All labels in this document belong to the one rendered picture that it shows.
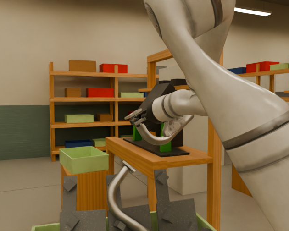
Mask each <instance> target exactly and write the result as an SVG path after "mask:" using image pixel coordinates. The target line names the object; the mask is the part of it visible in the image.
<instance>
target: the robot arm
mask: <svg viewBox="0 0 289 231"><path fill-rule="evenodd" d="M235 4H236V0H144V5H145V10H146V11H147V13H148V16H149V19H150V21H151V22H152V24H153V25H154V27H155V29H156V31H157V33H158V34H159V36H160V38H161V39H162V40H163V42H164V44H165V45H166V47H167V48H168V50H169V51H170V53H171V54H172V56H173V58H174V59H175V61H176V62H177V64H178V65H179V67H180V69H181V70H182V72H183V73H184V75H185V79H186V83H187V85H188V88H189V89H190V91H188V90H186V89H180V90H177V91H175V92H173V93H170V94H166V95H163V96H161V97H158V98H156V99H154V100H152V101H150V102H149V103H148V105H147V109H145V110H144V111H143V112H141V113H139V114H138V115H137V116H135V117H134V118H131V119H129V121H130V123H131V125H134V126H135V127H139V126H140V125H141V124H140V123H142V124H144V123H147V122H151V121H152V122H153V123H156V124H160V123H164V127H163V130H162V134H163V136H164V137H169V136H171V135H173V134H174V133H175V132H176V131H177V130H179V129H180V128H181V127H183V126H184V125H185V124H186V120H185V118H184V117H182V116H185V115H197V116H208V117H209V119H210V121H211V123H212V125H213V127H214V129H215V131H216V133H217V135H218V137H219V139H220V140H221V142H222V144H223V146H224V148H225V149H226V152H227V154H228V156H229V157H230V159H231V161H232V163H233V165H234V167H235V169H236V170H237V172H238V174H239V175H240V177H241V179H242V180H243V182H244V183H245V185H246V186H247V188H248V190H249V192H250V193H251V195H252V197H253V198H254V200H255V201H256V203H257V204H258V206H259V208H260V209H261V211H262V212H263V214H264V215H265V217H266V218H267V220H268V221H269V223H270V224H271V226H272V227H273V229H274V230H275V231H289V105H288V104H287V103H286V102H285V101H284V100H283V99H282V98H280V97H279V96H277V95H276V94H274V93H273V92H271V91H269V90H267V89H265V88H263V87H261V86H259V85H257V84H255V83H253V82H251V81H249V80H247V79H245V78H243V77H240V76H238V75H236V74H234V73H233V72H231V71H229V70H227V69H226V68H224V67H222V66H221V65H220V58H221V54H222V50H223V47H224V44H225V41H226V38H227V35H228V31H229V28H230V25H231V22H232V19H233V15H234V10H235Z"/></svg>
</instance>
